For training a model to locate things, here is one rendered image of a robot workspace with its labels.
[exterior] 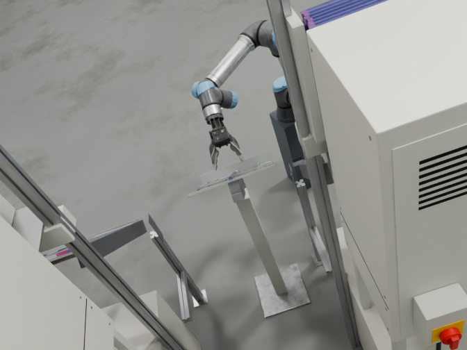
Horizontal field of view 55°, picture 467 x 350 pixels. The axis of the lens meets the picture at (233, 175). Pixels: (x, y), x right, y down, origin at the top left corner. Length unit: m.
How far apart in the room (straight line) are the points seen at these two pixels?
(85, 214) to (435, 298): 2.78
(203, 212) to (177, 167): 0.53
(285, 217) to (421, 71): 2.10
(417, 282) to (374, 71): 0.47
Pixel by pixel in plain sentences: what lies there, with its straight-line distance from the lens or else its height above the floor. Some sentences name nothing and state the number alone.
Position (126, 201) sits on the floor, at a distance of 3.33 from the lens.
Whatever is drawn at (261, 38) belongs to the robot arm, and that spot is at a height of 1.14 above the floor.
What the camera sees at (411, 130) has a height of 1.70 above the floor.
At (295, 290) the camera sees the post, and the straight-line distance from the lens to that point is 2.48.
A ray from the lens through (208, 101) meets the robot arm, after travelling 1.81.
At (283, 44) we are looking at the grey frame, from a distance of 1.00.
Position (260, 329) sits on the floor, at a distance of 2.43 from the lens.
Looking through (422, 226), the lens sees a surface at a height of 1.47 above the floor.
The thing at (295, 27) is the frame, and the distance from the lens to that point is 0.93.
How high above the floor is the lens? 2.16
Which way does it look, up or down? 44 degrees down
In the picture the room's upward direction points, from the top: 23 degrees counter-clockwise
